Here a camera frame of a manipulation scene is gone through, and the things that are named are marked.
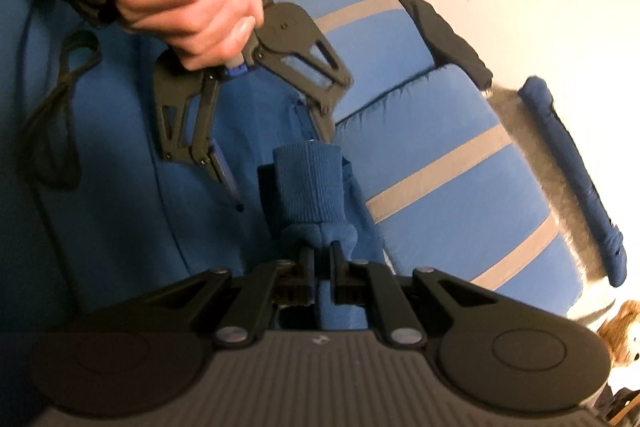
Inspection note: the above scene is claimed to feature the blue sweatshirt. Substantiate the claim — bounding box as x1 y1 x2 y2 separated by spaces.
0 0 396 333

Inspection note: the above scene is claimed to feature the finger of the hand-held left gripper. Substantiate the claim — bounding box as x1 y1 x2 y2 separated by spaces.
160 79 247 212
271 32 354 142

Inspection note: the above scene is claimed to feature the blue grey-striped pillow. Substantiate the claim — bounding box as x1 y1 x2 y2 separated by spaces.
332 63 585 315
247 0 437 130

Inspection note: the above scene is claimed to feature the black jacket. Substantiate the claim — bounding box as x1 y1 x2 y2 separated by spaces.
360 0 495 92

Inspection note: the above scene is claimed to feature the brown plush toy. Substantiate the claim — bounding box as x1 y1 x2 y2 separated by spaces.
597 299 640 368

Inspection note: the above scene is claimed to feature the black wrist strap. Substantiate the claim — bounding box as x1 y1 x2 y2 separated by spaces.
19 29 104 188

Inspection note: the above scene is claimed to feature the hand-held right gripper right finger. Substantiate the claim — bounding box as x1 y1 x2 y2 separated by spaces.
330 241 495 349

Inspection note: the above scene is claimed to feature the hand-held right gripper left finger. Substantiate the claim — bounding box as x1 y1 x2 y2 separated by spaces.
145 247 317 350

